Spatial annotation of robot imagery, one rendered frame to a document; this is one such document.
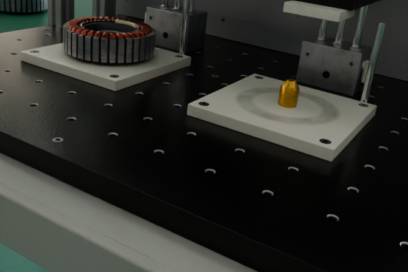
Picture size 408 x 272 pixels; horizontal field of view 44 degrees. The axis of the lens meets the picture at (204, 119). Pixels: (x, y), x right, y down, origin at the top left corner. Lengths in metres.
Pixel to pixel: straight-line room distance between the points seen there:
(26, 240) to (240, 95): 0.26
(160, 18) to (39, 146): 0.36
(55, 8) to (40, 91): 0.31
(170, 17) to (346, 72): 0.26
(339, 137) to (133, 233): 0.21
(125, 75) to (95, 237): 0.25
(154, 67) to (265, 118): 0.18
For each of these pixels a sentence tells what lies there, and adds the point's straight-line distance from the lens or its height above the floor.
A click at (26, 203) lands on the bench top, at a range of 0.40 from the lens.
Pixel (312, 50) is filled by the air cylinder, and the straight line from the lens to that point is 0.64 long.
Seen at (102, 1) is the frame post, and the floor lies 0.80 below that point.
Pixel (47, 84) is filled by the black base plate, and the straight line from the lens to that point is 0.57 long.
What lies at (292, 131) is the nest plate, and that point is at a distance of 0.46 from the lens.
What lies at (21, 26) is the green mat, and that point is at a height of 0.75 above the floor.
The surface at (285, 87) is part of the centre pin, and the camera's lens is 0.52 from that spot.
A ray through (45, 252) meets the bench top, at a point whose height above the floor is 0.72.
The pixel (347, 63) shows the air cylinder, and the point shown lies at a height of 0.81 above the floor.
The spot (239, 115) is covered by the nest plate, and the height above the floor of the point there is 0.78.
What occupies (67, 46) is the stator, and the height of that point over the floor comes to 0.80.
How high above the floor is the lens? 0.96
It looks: 22 degrees down
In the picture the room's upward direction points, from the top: 6 degrees clockwise
